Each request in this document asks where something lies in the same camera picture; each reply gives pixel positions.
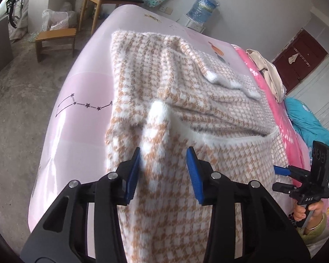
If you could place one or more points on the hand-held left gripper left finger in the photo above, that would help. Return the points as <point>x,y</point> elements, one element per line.
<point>133,178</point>

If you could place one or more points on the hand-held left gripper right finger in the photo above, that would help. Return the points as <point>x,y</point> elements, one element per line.
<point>194,175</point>

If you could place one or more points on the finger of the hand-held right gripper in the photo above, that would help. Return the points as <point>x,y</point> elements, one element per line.
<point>282,188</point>
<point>282,170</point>

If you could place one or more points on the beige houndstooth knit coat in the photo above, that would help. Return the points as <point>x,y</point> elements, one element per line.
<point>208,131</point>

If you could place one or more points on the person's right forearm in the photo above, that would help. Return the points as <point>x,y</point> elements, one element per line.
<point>315,230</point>

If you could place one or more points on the person's right hand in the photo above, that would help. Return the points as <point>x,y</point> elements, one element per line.
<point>300,212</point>

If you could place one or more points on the pink floral fleece blanket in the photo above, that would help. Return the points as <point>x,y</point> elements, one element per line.
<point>288,137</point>

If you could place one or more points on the turquoise garment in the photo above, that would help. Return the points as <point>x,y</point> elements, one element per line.
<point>309,126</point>

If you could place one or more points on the white wardrobe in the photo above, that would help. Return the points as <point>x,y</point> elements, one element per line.
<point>322,87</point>

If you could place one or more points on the beige garment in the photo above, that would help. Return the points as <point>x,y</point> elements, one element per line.
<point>271,74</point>

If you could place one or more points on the small cloth on door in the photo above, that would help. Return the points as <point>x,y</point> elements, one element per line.
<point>292,59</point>

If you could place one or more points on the dark red door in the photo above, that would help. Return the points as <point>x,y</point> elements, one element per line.
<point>304,54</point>

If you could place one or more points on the low wooden stool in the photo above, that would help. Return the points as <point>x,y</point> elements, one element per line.
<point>54,35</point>

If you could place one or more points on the blue water cooler bottle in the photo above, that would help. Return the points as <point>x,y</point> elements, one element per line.
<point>204,8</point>

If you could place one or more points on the white plastic bag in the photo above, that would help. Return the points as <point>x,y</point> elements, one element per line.
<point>57,17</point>

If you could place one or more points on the black spoked wheel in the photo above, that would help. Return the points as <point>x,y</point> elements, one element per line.
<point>15,5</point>

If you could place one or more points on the white wall socket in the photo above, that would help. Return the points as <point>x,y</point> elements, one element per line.
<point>166,10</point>

